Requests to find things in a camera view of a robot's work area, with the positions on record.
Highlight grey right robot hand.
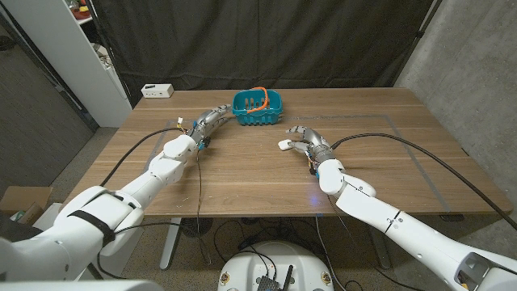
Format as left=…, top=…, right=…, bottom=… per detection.
left=285, top=124, right=337, bottom=164

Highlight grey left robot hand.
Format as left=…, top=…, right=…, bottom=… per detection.
left=192, top=103, right=233, bottom=150

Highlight teal plastic basket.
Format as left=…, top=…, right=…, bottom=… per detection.
left=232, top=88, right=284, bottom=126

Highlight white power strip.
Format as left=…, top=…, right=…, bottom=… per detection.
left=141, top=83, right=175, bottom=99

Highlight black backdrop curtain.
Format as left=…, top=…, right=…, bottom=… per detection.
left=90, top=0, right=435, bottom=108

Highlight round black floor fan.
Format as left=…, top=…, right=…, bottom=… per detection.
left=180, top=217, right=214, bottom=238

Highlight white table leg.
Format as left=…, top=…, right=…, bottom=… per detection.
left=159, top=217, right=183, bottom=271
left=369, top=226, right=392, bottom=271

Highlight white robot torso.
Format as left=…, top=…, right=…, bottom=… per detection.
left=216, top=241, right=335, bottom=291

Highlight white cabinet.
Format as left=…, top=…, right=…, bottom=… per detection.
left=0, top=0, right=133, bottom=129

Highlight white paper sheet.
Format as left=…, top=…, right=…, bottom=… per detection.
left=36, top=201, right=65, bottom=227

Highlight brown cardboard box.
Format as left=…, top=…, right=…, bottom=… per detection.
left=0, top=185, right=54, bottom=225

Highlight orange cable loop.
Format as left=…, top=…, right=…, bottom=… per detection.
left=246, top=86, right=270, bottom=114

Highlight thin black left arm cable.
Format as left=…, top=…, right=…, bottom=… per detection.
left=95, top=149, right=213, bottom=280

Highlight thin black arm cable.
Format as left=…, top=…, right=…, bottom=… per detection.
left=326, top=196, right=425, bottom=291
left=95, top=149, right=213, bottom=280

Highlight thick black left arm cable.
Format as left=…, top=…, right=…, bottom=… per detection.
left=99, top=127, right=191, bottom=188

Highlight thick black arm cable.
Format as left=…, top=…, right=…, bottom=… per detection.
left=330, top=133, right=517, bottom=232
left=99, top=127, right=191, bottom=188

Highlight grey hanging cable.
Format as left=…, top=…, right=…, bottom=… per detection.
left=314, top=216, right=343, bottom=291

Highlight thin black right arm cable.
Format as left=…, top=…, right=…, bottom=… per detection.
left=326, top=196, right=425, bottom=291

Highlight black floor cable loop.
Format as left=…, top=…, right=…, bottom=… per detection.
left=212, top=217, right=284, bottom=264

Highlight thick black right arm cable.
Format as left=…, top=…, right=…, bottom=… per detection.
left=330, top=133, right=517, bottom=232

